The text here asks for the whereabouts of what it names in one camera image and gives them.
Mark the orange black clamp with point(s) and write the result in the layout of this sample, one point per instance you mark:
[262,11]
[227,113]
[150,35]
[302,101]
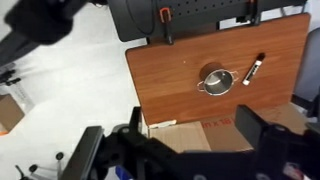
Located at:
[165,18]
[254,15]

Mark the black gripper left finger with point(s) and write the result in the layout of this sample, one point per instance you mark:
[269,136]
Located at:
[81,164]

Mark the small cardboard box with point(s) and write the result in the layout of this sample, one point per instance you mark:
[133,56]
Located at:
[10,113]

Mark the silver pot with handles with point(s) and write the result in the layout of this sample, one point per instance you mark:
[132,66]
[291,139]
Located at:
[216,80]

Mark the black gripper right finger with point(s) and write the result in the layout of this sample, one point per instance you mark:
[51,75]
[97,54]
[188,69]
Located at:
[250,125]

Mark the black and white marker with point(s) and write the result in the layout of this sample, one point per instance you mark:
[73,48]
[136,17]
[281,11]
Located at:
[258,62]

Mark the black perforated breadboard table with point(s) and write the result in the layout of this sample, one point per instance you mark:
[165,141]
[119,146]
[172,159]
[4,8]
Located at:
[135,19]

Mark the wooden table top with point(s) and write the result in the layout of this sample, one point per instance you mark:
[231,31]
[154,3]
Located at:
[264,59]

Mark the brown cardboard box wall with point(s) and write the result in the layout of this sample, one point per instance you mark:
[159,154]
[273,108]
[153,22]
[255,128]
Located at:
[220,133]

